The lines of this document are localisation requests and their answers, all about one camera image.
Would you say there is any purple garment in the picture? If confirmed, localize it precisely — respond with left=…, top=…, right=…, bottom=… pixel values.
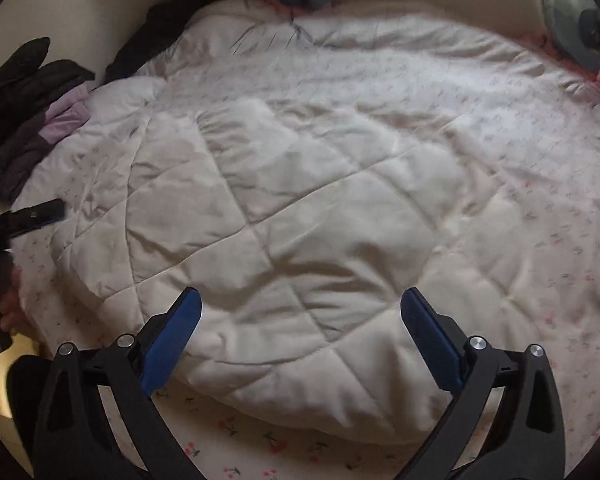
left=0, top=85, right=93, bottom=196

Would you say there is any cream quilted jacket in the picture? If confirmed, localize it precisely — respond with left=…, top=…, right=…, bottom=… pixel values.
left=55, top=97, right=518, bottom=448

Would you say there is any pile of black clothes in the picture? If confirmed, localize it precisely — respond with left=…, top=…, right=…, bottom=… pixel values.
left=0, top=37, right=96, bottom=211

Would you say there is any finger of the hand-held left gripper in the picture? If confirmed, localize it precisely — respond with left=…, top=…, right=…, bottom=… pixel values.
left=0, top=199, right=65, bottom=241

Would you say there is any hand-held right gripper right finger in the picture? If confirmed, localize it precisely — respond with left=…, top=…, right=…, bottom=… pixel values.
left=400, top=287, right=566, bottom=480

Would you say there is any black puffer jacket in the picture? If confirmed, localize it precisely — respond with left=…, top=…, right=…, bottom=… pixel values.
left=105, top=0, right=248, bottom=83

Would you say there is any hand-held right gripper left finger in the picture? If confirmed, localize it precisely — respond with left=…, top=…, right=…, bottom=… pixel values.
left=32, top=287, right=202, bottom=480

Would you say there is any cherry print quilt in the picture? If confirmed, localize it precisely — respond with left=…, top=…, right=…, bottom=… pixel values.
left=10, top=0, right=600, bottom=480

